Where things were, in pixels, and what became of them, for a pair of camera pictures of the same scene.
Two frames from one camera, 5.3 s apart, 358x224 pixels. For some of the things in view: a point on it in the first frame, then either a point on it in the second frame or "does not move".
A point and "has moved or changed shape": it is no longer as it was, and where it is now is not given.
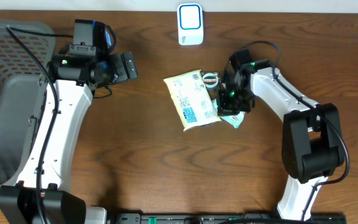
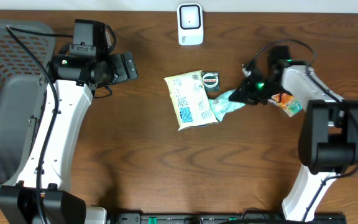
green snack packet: x=235 y=120 has moved or changed shape
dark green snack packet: x=211 y=79 does not move
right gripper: x=224 y=107 -> x=247 y=91
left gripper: x=117 y=70 does not move
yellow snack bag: x=193 y=99 does not move
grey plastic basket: x=12 y=90 does not move
